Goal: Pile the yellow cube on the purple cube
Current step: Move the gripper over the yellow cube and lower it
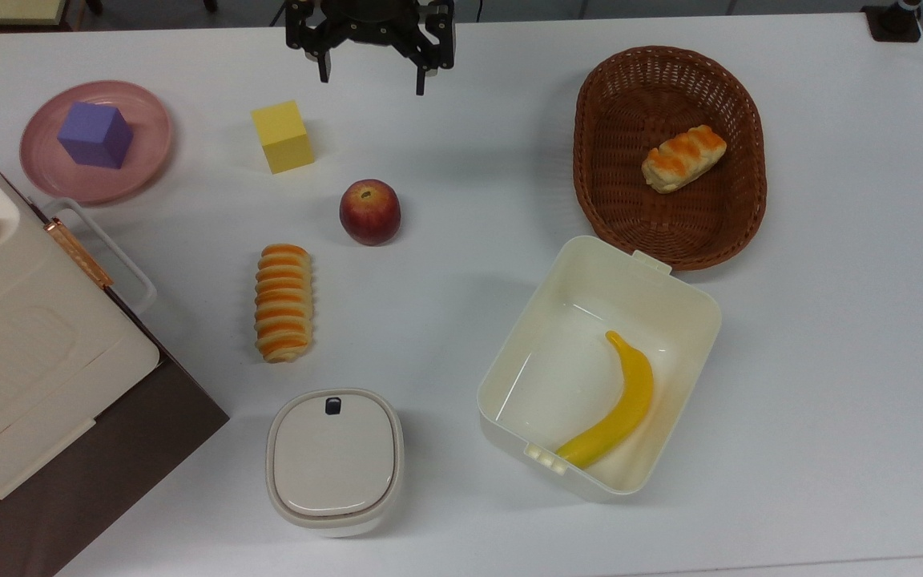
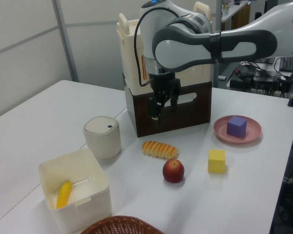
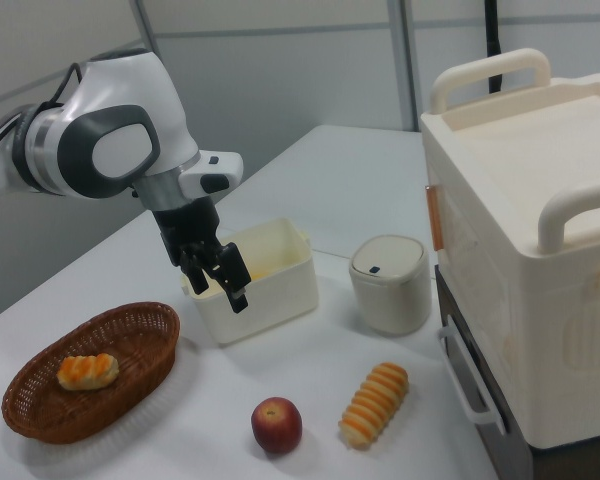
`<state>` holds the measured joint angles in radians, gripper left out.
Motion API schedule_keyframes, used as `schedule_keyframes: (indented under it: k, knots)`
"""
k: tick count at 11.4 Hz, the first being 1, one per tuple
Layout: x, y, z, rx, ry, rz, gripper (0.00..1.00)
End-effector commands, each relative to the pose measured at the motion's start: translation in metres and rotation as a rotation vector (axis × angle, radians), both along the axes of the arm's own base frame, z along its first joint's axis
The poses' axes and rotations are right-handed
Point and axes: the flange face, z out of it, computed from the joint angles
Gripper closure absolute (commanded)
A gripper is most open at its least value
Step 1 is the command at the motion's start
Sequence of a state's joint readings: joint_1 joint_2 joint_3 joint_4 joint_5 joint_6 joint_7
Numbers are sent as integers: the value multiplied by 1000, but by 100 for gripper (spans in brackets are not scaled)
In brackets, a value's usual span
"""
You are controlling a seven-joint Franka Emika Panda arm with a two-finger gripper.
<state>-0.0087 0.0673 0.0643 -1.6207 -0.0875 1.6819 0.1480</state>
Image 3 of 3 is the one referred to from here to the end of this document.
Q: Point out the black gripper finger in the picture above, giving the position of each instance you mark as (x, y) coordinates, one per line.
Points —
(198, 277)
(235, 285)

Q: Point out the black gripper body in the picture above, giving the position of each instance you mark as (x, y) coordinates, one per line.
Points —
(187, 225)

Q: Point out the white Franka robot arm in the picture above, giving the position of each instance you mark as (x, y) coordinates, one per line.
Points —
(130, 100)

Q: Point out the white plastic open bin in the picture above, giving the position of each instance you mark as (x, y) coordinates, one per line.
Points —
(280, 292)

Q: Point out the brown wicker oval basket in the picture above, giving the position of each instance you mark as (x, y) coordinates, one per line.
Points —
(130, 345)

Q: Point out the red apple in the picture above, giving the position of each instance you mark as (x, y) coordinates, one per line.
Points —
(276, 425)

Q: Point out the short orange glazed bread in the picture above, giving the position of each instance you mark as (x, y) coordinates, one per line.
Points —
(87, 372)

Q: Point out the small white lidded trash can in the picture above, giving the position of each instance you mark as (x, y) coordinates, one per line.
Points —
(390, 300)

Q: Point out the long striped bread roll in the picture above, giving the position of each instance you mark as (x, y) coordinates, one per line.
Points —
(375, 405)

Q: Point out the copper coloured latch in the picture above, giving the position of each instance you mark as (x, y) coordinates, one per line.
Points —
(432, 217)

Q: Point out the dark brown base panel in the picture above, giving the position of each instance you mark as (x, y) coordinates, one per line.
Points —
(515, 450)

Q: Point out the black thin pole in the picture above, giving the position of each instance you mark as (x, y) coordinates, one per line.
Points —
(492, 40)

